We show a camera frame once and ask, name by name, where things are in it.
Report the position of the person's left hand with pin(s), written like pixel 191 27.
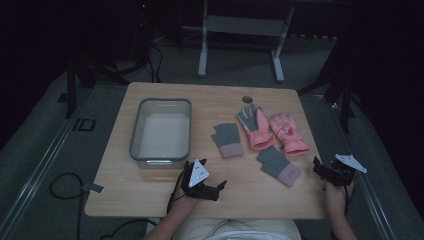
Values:
pixel 185 205

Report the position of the pink ski glove with print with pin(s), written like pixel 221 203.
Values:
pixel 288 133

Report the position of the grey glove with pink cuff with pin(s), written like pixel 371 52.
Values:
pixel 228 136

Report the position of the person's right hand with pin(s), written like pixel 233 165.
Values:
pixel 336 196

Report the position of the person's beige clothing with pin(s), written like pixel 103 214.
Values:
pixel 236 230

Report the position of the black tripod stand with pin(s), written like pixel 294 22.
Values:
pixel 86 71
pixel 340 83

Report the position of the metal floor rail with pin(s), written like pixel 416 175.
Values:
pixel 40 170
pixel 366 186

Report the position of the grey knit glove labelled cuff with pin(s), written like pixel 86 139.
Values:
pixel 275 161

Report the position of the pink ski glove grey palm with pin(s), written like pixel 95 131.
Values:
pixel 263 133

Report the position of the white metal desk frame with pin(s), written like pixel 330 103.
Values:
pixel 245 25

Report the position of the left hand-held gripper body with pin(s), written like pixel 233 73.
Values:
pixel 198 175

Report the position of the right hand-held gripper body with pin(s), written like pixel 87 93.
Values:
pixel 340 173

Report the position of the clear plastic bin grey rim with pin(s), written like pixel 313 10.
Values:
pixel 163 133

